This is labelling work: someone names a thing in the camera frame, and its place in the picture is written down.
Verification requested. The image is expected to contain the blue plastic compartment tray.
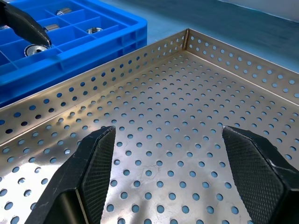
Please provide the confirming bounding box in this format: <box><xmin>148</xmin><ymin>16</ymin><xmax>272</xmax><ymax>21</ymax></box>
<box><xmin>0</xmin><ymin>0</ymin><xmax>148</xmax><ymax>109</ymax></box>

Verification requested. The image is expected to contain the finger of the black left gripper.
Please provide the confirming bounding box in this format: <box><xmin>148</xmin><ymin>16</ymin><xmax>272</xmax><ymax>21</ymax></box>
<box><xmin>0</xmin><ymin>0</ymin><xmax>51</xmax><ymax>46</ymax></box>

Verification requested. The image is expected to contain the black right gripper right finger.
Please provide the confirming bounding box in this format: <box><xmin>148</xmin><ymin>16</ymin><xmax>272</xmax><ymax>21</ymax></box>
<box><xmin>221</xmin><ymin>125</ymin><xmax>299</xmax><ymax>224</ymax></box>

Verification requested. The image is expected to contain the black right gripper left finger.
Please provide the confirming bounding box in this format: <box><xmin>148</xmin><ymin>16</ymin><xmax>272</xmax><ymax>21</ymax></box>
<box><xmin>24</xmin><ymin>125</ymin><xmax>117</xmax><ymax>224</ymax></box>

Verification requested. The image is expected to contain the perforated steel tray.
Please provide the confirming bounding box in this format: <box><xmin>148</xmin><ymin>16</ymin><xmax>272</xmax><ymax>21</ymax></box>
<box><xmin>0</xmin><ymin>28</ymin><xmax>299</xmax><ymax>224</ymax></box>

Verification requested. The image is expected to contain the small metal roller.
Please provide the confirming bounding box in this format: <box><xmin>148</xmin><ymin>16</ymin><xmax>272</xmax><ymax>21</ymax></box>
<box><xmin>43</xmin><ymin>23</ymin><xmax>59</xmax><ymax>32</ymax></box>
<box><xmin>85</xmin><ymin>27</ymin><xmax>104</xmax><ymax>35</ymax></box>
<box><xmin>24</xmin><ymin>43</ymin><xmax>50</xmax><ymax>57</ymax></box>
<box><xmin>55</xmin><ymin>7</ymin><xmax>72</xmax><ymax>16</ymax></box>

